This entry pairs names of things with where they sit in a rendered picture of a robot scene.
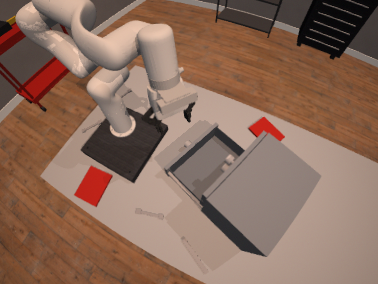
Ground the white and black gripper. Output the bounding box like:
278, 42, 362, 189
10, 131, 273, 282
141, 84, 195, 135

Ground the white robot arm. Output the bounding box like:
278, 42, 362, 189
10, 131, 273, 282
15, 0, 198, 137

